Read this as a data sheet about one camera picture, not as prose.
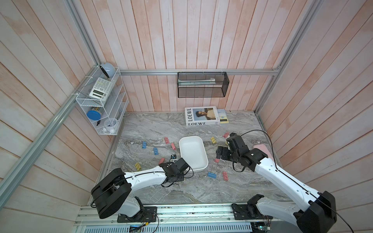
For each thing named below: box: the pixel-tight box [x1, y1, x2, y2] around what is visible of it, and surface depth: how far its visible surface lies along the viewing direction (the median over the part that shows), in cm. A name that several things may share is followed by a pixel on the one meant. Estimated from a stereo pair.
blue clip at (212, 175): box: [207, 172, 218, 179], surface depth 88 cm
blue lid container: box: [86, 110, 102, 121], surface depth 78 cm
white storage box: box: [178, 135, 209, 173], surface depth 98 cm
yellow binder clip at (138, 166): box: [134, 162, 142, 171], surface depth 92 cm
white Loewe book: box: [184, 105, 221, 126], surface depth 116 cm
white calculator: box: [88, 77, 113, 101], surface depth 78 cm
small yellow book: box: [217, 108, 230, 124], surface depth 117 cm
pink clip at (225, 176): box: [222, 171, 229, 182], surface depth 87 cm
